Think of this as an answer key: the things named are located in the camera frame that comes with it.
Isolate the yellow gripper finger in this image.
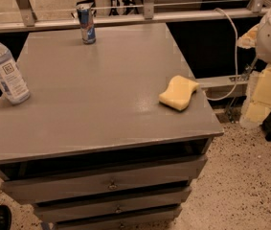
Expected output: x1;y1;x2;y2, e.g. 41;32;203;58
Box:
239;64;271;127
237;25;259;49

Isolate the yellow sponge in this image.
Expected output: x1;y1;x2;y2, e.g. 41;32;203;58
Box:
159;76;199;111

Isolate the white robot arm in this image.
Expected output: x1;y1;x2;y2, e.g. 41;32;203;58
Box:
237;8;271;129

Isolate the clear plastic water bottle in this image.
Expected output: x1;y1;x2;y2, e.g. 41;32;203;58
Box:
0;42;31;104

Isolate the grey drawer cabinet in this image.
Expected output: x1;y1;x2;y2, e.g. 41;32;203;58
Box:
0;23;225;230

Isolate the blue energy drink can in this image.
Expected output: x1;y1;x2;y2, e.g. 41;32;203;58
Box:
77;4;96;44

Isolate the bottom grey drawer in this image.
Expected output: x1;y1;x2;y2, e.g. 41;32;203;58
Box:
56;205;182;230

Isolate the grey drawer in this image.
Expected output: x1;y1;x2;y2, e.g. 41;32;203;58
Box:
34;186;191;222
1;155;207;204
56;205;182;230

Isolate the middle grey drawer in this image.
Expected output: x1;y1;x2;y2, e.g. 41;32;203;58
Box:
34;186;191;222

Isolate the top grey drawer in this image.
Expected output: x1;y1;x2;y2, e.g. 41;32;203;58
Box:
1;155;207;204

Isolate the white cable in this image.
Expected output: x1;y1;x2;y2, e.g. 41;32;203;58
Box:
203;7;240;102

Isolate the metal railing frame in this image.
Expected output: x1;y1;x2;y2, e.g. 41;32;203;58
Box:
0;0;271;33

